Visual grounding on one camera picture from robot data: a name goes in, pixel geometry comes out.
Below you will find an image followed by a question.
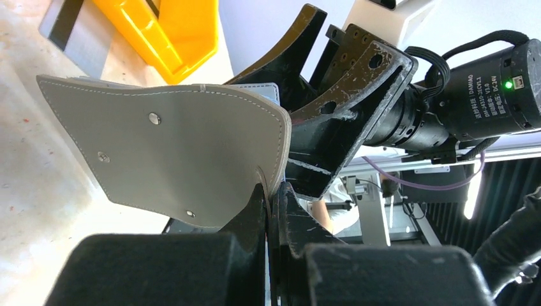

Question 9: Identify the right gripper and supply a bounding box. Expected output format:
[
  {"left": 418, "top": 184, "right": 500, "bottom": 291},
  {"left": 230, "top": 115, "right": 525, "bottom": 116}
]
[{"left": 323, "top": 25, "right": 540, "bottom": 164}]

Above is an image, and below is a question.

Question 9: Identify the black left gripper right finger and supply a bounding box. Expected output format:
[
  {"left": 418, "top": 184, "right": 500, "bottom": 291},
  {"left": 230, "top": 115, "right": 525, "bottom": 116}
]
[{"left": 272, "top": 182, "right": 494, "bottom": 305}]

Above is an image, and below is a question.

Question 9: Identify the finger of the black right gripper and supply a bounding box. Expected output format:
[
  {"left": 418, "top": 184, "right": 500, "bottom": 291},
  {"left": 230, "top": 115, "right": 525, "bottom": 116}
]
[
  {"left": 226, "top": 4, "right": 327, "bottom": 112},
  {"left": 285, "top": 41, "right": 418, "bottom": 200}
]

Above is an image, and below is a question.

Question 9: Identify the grey card on table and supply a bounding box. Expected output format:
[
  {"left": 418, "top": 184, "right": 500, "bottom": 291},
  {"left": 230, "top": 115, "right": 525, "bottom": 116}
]
[{"left": 39, "top": 0, "right": 116, "bottom": 78}]

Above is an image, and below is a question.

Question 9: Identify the person in white shirt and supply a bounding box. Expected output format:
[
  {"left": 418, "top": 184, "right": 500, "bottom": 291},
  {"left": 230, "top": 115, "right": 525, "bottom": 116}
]
[{"left": 308, "top": 177, "right": 359, "bottom": 235}]

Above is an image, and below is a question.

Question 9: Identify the yellow plastic bin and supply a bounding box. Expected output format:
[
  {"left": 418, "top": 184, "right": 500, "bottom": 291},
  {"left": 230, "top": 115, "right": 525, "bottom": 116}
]
[{"left": 95, "top": 0, "right": 219, "bottom": 85}]

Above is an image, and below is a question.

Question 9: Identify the grey leather card holder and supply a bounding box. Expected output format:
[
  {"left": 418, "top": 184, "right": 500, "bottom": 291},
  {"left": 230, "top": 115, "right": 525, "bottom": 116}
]
[{"left": 36, "top": 75, "right": 292, "bottom": 228}]

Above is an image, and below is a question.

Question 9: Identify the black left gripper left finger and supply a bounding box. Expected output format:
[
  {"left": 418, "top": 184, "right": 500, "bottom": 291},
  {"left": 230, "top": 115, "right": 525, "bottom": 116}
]
[{"left": 46, "top": 184, "right": 266, "bottom": 305}]

